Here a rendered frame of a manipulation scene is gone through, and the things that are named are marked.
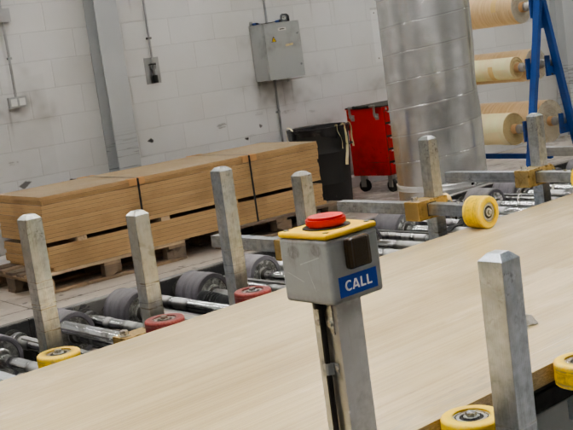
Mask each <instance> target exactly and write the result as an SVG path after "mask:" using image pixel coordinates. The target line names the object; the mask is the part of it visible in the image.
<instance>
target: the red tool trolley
mask: <svg viewBox="0 0 573 430"><path fill-rule="evenodd" d="M345 110H346V114H347V121H350V123H351V126H352V137H353V141H354V144H355V146H352V143H351V144H350V148H351V155H352V162H353V169H354V176H361V182H360V188H361V190H362V191H364V192H367V191H369V190H370V189H371V188H372V184H371V182H370V181H369V180H368V176H388V189H389V190H390V191H391V192H394V191H397V186H396V184H397V180H396V164H395V157H394V150H393V142H392V135H391V122H390V115H389V108H388V100H386V101H382V102H374V103H369V104H365V105H361V106H355V107H347V108H345Z"/></svg>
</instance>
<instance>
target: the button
mask: <svg viewBox="0 0 573 430"><path fill-rule="evenodd" d="M345 221H346V217H345V214H343V213H342V212H323V213H317V214H314V215H311V216H308V217H307V219H305V225H306V226H308V227H309V228H310V229H325V228H332V227H336V226H340V225H341V224H343V223H344V222H345Z"/></svg>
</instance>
